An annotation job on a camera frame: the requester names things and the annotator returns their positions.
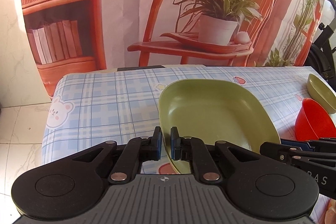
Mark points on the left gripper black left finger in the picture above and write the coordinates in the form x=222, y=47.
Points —
x=131, y=156

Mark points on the large green plate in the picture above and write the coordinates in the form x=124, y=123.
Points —
x=213, y=110

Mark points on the blue plaid tablecloth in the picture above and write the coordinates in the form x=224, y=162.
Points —
x=107, y=105

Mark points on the black exercise bike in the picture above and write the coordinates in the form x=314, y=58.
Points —
x=320, y=56

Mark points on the small green dish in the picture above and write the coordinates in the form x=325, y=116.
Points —
x=320, y=92

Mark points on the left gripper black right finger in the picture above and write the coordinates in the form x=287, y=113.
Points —
x=195, y=152

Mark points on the printed room backdrop cloth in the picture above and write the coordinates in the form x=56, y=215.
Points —
x=80, y=36

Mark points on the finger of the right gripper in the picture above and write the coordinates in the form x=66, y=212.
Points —
x=304, y=145

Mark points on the red plastic bowl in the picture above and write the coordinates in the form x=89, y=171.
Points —
x=313, y=122

